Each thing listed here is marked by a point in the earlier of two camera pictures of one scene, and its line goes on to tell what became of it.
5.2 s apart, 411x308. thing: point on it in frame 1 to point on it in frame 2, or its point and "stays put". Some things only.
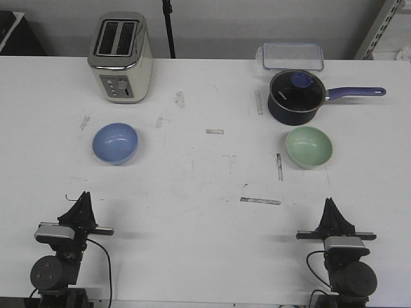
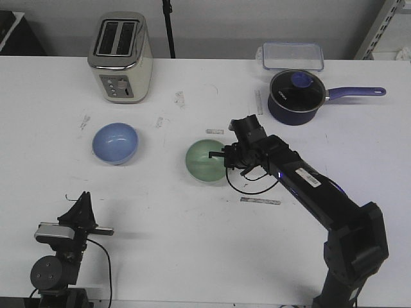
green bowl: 308,147 to 199,164
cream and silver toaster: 121,56 stays put
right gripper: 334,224 to 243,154
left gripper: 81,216 stays put
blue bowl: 115,143 stays put
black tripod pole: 167,9 stays put
